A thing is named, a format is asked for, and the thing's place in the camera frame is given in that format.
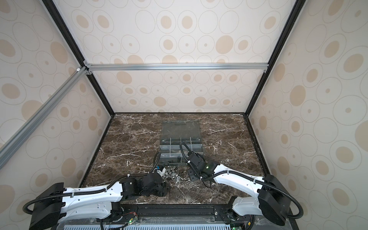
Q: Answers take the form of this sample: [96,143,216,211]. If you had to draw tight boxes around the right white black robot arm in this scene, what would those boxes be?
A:
[179,142,304,226]

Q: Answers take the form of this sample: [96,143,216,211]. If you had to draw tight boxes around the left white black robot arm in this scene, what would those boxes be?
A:
[22,152,168,230]

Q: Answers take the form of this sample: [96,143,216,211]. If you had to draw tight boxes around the pile of screws and nuts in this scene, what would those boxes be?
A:
[162,166,194,188]

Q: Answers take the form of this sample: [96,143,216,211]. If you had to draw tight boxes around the clear plastic compartment organizer box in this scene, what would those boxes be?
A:
[159,120,205,166]

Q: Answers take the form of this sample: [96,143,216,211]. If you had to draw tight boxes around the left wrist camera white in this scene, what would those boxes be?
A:
[156,165,166,177]

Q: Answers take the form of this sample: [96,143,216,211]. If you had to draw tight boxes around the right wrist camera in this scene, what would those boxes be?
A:
[187,153,207,174]

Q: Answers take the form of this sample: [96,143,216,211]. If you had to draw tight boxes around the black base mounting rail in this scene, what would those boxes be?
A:
[51,203,300,230]

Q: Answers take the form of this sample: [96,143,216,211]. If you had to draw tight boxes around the horizontal aluminium frame bar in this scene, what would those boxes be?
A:
[87,63,269,71]

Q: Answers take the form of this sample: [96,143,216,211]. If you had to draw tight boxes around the left diagonal aluminium frame bar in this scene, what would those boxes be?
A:
[1,67,87,168]

